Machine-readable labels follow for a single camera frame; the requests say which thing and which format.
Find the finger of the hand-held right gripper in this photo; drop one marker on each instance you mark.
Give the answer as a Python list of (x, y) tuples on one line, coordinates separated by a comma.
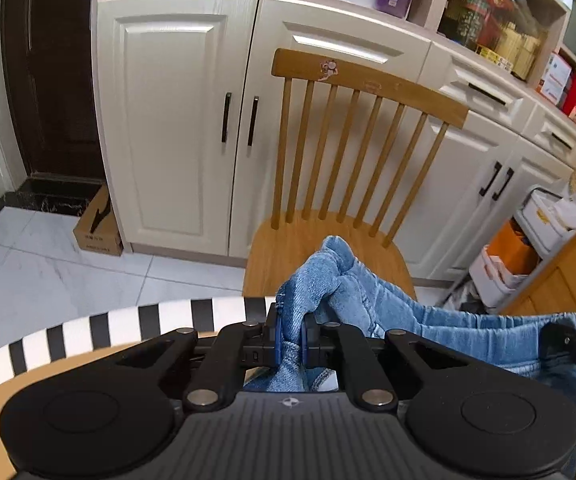
[(558, 342)]

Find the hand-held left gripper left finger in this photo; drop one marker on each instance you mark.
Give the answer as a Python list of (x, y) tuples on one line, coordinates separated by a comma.
[(277, 342)]

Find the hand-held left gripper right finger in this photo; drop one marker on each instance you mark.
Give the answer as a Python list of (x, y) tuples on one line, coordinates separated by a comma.
[(307, 345)]

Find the blue denim pants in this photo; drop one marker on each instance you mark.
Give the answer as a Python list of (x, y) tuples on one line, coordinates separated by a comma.
[(348, 285)]

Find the wooden spindle chair with sticker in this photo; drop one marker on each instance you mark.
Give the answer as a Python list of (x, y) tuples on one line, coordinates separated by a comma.
[(318, 255)]

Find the orange bin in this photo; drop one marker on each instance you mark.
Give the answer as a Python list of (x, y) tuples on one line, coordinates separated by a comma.
[(513, 250)]

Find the white plastic storage cart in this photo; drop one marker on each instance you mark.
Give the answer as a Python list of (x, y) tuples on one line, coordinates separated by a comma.
[(543, 215)]

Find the brown cardboard box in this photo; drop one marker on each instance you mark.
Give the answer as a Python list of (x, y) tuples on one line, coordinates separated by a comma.
[(98, 240)]

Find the white panelled cabinet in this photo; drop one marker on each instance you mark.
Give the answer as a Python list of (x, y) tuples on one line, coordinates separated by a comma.
[(168, 110)]

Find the white and orange carton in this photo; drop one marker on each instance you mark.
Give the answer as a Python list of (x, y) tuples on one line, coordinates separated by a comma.
[(554, 77)]

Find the shelf row of jars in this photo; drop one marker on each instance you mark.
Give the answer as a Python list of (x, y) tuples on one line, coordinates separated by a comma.
[(478, 15)]

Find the beige open shelf unit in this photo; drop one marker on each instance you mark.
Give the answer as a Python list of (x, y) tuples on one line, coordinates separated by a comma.
[(433, 5)]

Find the dark wooden door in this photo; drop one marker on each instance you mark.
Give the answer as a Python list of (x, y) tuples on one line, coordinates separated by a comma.
[(53, 60)]

